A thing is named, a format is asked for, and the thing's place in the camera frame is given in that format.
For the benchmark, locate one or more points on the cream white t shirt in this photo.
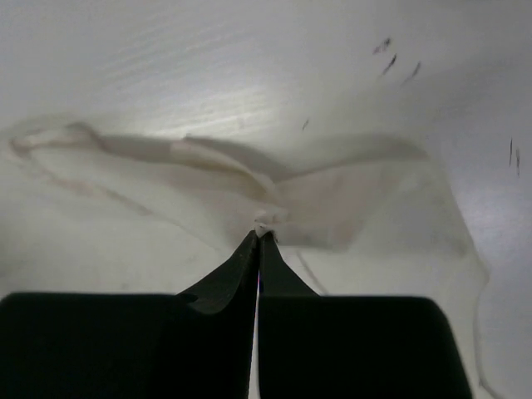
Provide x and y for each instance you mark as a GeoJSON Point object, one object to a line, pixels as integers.
{"type": "Point", "coordinates": [83, 211]}

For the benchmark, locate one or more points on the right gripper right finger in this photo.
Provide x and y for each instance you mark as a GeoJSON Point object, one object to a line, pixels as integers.
{"type": "Point", "coordinates": [315, 346]}

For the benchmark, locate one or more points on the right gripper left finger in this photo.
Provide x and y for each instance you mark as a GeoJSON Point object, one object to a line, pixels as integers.
{"type": "Point", "coordinates": [193, 344]}

